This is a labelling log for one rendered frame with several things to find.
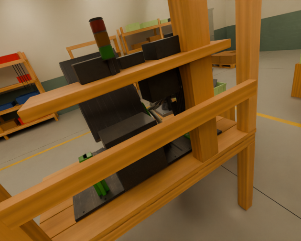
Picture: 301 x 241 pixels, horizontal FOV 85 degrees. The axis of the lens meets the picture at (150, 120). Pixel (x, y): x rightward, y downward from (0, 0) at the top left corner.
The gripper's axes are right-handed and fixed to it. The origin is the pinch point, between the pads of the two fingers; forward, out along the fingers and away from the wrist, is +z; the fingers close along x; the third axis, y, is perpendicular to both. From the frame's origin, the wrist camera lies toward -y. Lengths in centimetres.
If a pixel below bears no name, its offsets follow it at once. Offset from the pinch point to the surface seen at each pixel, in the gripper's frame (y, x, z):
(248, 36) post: -15, 36, -59
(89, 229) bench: -29, 13, 70
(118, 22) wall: 426, -346, -239
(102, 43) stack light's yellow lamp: 13, 61, 12
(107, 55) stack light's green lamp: 10, 58, 13
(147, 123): -10.9, 23.5, 13.1
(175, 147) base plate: -29.7, -11.7, 3.9
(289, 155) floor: -130, -93, -109
